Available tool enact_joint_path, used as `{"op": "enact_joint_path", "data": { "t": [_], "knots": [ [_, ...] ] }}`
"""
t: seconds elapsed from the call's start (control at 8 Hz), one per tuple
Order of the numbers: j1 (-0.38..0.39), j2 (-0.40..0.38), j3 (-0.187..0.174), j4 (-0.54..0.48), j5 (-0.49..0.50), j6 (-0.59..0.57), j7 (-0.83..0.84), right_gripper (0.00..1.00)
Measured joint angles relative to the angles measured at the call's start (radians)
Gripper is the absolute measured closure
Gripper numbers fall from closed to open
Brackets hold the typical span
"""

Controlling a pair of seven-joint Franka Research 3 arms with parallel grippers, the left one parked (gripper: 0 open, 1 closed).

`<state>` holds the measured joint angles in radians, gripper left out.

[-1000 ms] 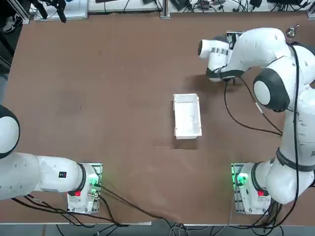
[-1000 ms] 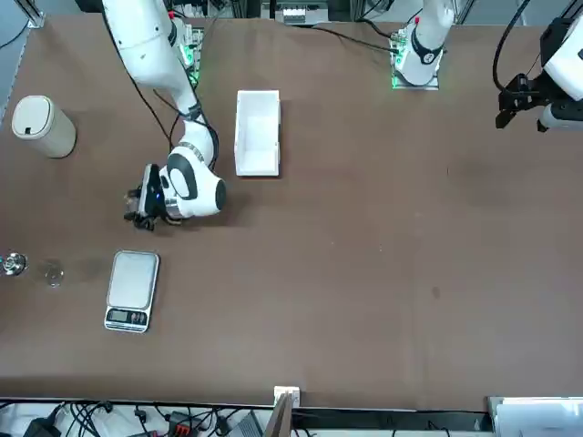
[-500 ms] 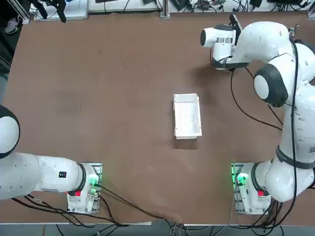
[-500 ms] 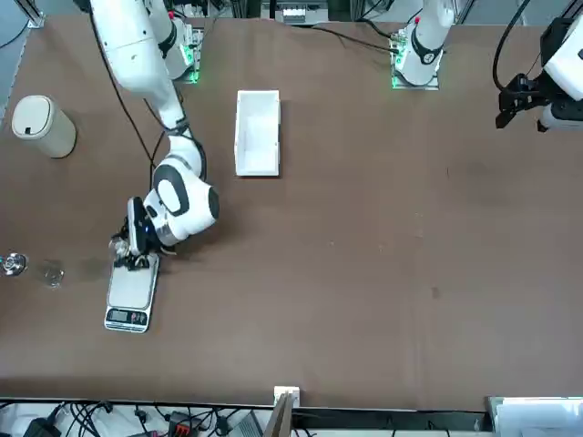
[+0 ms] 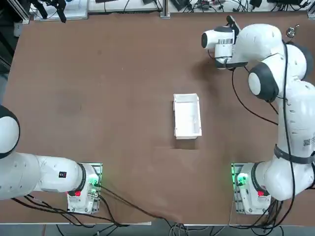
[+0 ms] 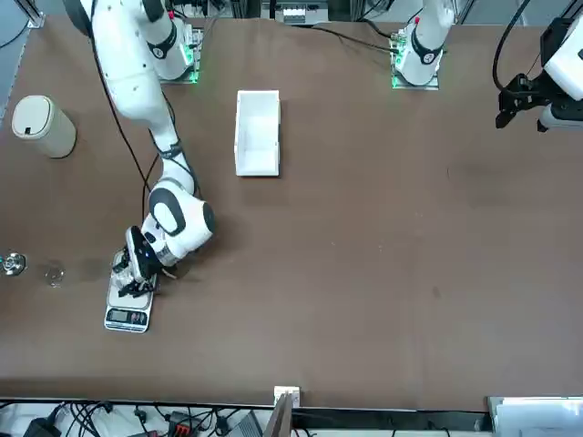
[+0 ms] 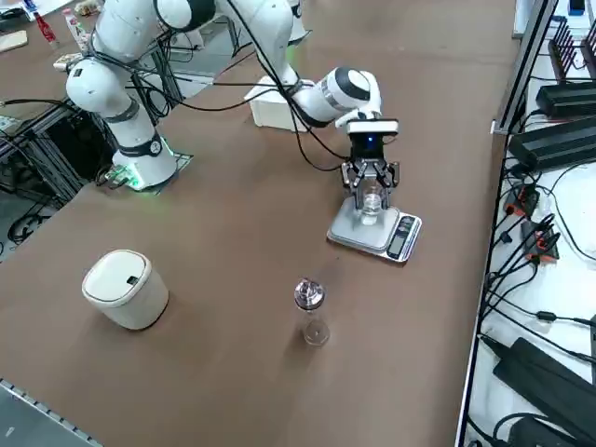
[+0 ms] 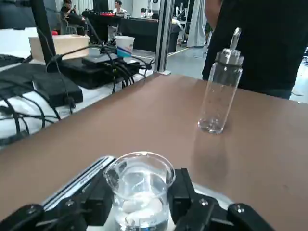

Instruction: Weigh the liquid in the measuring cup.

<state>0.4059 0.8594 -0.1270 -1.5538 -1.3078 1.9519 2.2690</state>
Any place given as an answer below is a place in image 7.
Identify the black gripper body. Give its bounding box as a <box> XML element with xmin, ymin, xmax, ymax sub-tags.
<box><xmin>349</xmin><ymin>133</ymin><xmax>386</xmax><ymax>163</ymax></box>

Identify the silver digital kitchen scale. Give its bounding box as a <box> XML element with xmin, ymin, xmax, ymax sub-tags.
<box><xmin>325</xmin><ymin>197</ymin><xmax>424</xmax><ymax>265</ymax></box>

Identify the white open box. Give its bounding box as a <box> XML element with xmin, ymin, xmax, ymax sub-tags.
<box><xmin>245</xmin><ymin>76</ymin><xmax>311</xmax><ymax>134</ymax></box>

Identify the glass bottle with steel pump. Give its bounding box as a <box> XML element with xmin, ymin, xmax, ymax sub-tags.
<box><xmin>292</xmin><ymin>278</ymin><xmax>332</xmax><ymax>348</ymax></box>

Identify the orange and black plug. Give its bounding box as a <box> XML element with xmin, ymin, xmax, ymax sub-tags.
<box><xmin>505</xmin><ymin>184</ymin><xmax>540</xmax><ymax>218</ymax></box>
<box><xmin>520</xmin><ymin>218</ymin><xmax>561</xmax><ymax>264</ymax></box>

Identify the black power adapter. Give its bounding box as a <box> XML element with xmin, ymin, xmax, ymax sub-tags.
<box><xmin>507</xmin><ymin>115</ymin><xmax>596</xmax><ymax>173</ymax></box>
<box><xmin>492</xmin><ymin>335</ymin><xmax>596</xmax><ymax>443</ymax></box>
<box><xmin>505</xmin><ymin>416</ymin><xmax>578</xmax><ymax>447</ymax></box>
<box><xmin>535</xmin><ymin>82</ymin><xmax>596</xmax><ymax>120</ymax></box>

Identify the dark slotted rack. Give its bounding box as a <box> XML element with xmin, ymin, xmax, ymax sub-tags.
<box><xmin>547</xmin><ymin>16</ymin><xmax>596</xmax><ymax>85</ymax></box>

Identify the white lidded bin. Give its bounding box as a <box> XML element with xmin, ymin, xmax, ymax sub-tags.
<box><xmin>81</xmin><ymin>250</ymin><xmax>170</xmax><ymax>332</ymax></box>

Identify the flat snack packet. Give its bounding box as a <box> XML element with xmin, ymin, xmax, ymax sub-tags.
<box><xmin>52</xmin><ymin>53</ymin><xmax>85</xmax><ymax>71</ymax></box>

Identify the white bottle with pink label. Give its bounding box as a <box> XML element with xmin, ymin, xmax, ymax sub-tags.
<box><xmin>62</xmin><ymin>7</ymin><xmax>92</xmax><ymax>50</ymax></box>

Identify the red drink bottle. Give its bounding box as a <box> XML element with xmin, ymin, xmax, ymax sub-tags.
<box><xmin>32</xmin><ymin>11</ymin><xmax>61</xmax><ymax>50</ymax></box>

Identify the wooden board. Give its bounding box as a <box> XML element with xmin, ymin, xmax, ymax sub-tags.
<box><xmin>0</xmin><ymin>28</ymin><xmax>30</xmax><ymax>53</ymax></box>

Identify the grey metal tray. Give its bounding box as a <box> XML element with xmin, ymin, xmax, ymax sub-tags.
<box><xmin>0</xmin><ymin>379</ymin><xmax>103</xmax><ymax>447</ymax></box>

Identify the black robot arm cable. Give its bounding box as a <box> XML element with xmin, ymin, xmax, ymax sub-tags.
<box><xmin>223</xmin><ymin>0</ymin><xmax>350</xmax><ymax>171</ymax></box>

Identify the aluminium profile rail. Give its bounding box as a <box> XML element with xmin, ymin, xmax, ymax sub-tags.
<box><xmin>493</xmin><ymin>0</ymin><xmax>560</xmax><ymax>136</ymax></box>

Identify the black cable with ferrite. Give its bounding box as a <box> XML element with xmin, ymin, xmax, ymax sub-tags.
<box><xmin>483</xmin><ymin>278</ymin><xmax>596</xmax><ymax>327</ymax></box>

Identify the aluminium frame stand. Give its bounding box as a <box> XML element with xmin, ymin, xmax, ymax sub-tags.
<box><xmin>0</xmin><ymin>97</ymin><xmax>117</xmax><ymax>210</ymax></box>

